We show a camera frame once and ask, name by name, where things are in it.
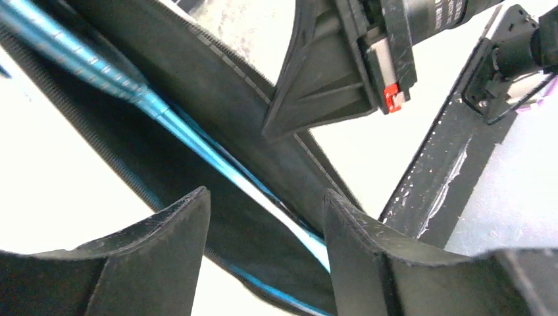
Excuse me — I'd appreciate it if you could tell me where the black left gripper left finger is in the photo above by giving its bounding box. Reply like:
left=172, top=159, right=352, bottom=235
left=1, top=187, right=211, bottom=315

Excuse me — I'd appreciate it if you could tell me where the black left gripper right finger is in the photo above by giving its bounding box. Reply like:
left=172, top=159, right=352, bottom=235
left=324, top=190, right=557, bottom=315

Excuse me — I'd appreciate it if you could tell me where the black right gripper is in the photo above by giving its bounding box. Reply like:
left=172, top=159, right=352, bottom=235
left=262, top=1, right=498, bottom=138

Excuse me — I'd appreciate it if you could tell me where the blue racket bag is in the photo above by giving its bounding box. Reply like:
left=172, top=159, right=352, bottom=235
left=1, top=1, right=355, bottom=315

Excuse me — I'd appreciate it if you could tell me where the blue badminton racket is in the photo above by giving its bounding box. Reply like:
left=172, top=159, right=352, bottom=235
left=1, top=1, right=330, bottom=271

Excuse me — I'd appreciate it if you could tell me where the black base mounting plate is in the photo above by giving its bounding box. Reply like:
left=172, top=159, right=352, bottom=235
left=378, top=4, right=558, bottom=250

